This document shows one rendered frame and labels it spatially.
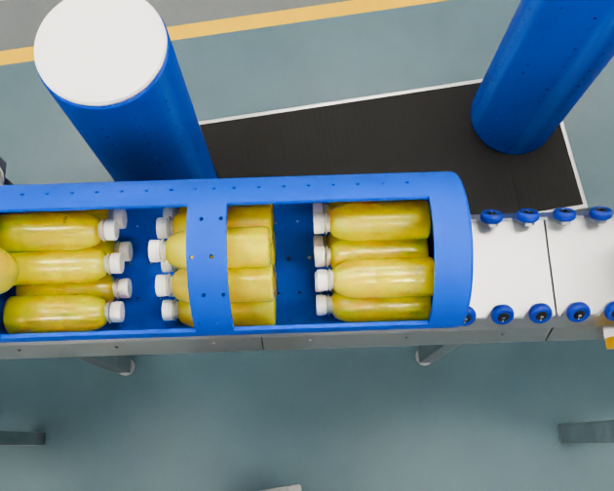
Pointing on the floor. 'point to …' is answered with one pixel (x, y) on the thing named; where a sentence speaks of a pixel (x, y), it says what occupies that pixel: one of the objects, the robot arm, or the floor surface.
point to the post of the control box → (10, 437)
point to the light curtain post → (598, 432)
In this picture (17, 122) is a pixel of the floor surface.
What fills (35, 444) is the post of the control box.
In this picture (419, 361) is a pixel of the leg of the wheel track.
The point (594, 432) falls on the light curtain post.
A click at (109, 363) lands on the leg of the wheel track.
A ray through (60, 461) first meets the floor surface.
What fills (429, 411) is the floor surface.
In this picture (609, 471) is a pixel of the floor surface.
